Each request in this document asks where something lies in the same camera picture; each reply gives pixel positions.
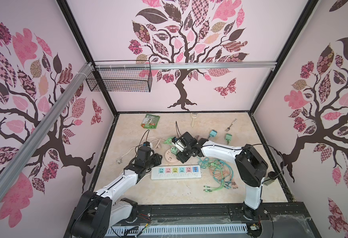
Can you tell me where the light green charger plug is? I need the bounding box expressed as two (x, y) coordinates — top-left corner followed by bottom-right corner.
(171, 147), (179, 155)

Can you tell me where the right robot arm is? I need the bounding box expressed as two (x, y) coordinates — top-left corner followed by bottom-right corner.
(171, 132), (268, 214)

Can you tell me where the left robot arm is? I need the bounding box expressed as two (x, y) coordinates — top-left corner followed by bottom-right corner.
(63, 146), (163, 238)

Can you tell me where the teal charger plug far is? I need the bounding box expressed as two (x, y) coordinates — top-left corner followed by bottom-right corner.
(208, 130), (217, 138)

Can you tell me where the green charger plug right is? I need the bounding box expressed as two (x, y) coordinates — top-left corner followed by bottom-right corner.
(225, 133), (232, 145)

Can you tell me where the round pink socket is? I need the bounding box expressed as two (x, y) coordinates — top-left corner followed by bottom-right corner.
(165, 149), (179, 165)

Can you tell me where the white multicolour power strip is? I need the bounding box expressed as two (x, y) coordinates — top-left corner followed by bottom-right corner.
(151, 165), (202, 180)

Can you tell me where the cream vegetable peeler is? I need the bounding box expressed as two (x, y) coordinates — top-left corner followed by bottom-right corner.
(190, 113), (198, 128)

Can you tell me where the metal fork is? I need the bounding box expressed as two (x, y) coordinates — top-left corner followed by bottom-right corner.
(225, 119), (237, 132)

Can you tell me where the green snack packet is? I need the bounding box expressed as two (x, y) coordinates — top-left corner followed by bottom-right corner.
(141, 114), (160, 130)

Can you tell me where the glass jar black lid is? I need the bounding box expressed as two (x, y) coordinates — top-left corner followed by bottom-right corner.
(263, 171), (277, 186)

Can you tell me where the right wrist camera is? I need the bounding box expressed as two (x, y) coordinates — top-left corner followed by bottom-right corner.
(171, 137), (186, 152)

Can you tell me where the white power strip cable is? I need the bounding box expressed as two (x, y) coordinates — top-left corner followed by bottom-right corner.
(115, 145), (140, 165)

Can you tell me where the tangled charging cables bundle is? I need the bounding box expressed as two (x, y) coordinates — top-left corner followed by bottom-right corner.
(197, 156), (239, 193)

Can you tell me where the back aluminium rail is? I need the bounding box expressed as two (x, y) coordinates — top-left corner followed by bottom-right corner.
(96, 61), (277, 70)

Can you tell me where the aluminium rail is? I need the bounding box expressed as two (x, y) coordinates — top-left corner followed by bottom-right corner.
(0, 62), (93, 202)
(96, 61), (277, 70)

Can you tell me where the white vented cable duct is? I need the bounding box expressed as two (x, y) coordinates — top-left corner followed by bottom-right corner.
(105, 224), (247, 238)

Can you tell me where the black wire basket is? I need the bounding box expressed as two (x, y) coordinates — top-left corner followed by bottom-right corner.
(86, 59), (153, 92)

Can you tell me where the black front base frame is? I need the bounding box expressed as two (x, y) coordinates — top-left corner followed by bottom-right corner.
(109, 202), (321, 238)

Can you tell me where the left aluminium rail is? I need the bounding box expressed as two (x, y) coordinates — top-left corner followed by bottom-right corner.
(0, 62), (93, 202)

